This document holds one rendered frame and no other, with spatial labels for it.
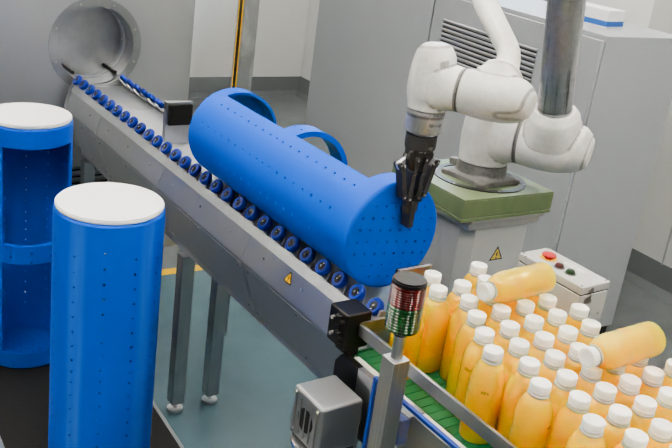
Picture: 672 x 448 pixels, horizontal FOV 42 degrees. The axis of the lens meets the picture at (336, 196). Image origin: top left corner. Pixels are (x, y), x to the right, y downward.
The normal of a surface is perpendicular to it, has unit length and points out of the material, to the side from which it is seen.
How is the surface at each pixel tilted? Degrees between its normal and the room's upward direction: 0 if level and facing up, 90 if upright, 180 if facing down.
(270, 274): 70
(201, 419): 0
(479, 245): 90
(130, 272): 90
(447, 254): 90
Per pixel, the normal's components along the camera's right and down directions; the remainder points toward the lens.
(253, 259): -0.73, -0.22
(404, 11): -0.84, 0.07
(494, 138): -0.40, 0.23
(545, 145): -0.42, 0.56
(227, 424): 0.13, -0.93
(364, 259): 0.55, 0.36
